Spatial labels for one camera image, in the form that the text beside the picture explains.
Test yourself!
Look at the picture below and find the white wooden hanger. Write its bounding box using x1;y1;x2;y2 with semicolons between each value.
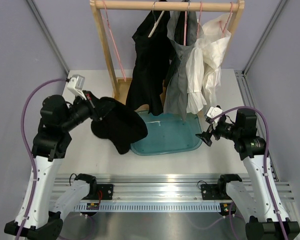
148;0;165;38

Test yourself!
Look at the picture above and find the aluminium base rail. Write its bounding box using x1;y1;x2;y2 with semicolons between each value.
49;173;295;203

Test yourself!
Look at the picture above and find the teal plastic tray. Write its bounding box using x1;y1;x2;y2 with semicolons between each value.
131;110;202;156

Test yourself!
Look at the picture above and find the black skirt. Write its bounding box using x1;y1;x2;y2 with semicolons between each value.
90;96;148;155

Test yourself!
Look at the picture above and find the wooden clothes rack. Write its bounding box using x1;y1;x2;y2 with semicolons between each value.
89;0;245;104

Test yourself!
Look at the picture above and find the grey dress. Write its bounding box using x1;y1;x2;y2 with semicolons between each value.
163;11;197;121

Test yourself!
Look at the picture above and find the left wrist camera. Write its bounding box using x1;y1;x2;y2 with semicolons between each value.
66;74;87;100

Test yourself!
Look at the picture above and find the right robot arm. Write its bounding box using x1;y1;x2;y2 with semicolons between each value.
197;106;300;240

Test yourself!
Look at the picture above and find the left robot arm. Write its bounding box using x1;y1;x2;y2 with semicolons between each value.
4;90;103;240

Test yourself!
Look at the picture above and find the pink wire hanger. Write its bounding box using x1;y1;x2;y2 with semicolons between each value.
102;0;127;82

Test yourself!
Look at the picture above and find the pink hanger far right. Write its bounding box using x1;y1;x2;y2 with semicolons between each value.
219;1;234;38

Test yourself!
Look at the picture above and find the slotted cable duct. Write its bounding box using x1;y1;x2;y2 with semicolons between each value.
73;202;230;213

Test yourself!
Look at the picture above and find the pink hanger middle right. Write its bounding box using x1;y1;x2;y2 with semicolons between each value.
196;1;203;39

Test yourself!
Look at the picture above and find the black dress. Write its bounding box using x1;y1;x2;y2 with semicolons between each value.
125;10;173;116

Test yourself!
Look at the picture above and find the pink hanger under grey dress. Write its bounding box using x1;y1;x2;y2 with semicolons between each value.
183;0;190;46

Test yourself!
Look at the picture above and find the cream white garment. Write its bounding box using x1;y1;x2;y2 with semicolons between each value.
202;13;232;109

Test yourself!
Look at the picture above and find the white pleated blouse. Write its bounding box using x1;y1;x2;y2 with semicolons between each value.
185;38;207;114

